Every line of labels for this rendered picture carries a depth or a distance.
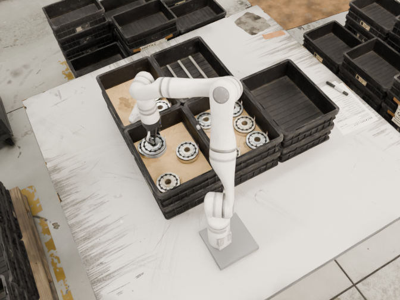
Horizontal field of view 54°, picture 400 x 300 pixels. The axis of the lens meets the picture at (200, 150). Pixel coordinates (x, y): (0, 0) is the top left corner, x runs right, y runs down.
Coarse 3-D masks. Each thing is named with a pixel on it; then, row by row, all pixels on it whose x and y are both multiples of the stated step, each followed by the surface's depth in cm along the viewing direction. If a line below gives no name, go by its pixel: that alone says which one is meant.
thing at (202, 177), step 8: (168, 112) 182; (184, 112) 181; (192, 120) 178; (128, 128) 178; (128, 136) 175; (200, 136) 173; (208, 144) 170; (136, 152) 170; (144, 168) 165; (200, 176) 161; (208, 176) 163; (152, 184) 160; (184, 184) 159; (192, 184) 161; (168, 192) 157; (176, 192) 160
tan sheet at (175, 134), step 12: (168, 132) 188; (180, 132) 187; (168, 144) 184; (168, 156) 180; (156, 168) 176; (168, 168) 176; (180, 168) 175; (192, 168) 175; (204, 168) 175; (156, 180) 173; (180, 180) 172
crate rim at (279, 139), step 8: (200, 96) 186; (248, 96) 184; (184, 104) 184; (256, 104) 181; (264, 112) 178; (280, 136) 169; (264, 144) 168; (272, 144) 169; (248, 152) 166; (256, 152) 167; (240, 160) 166
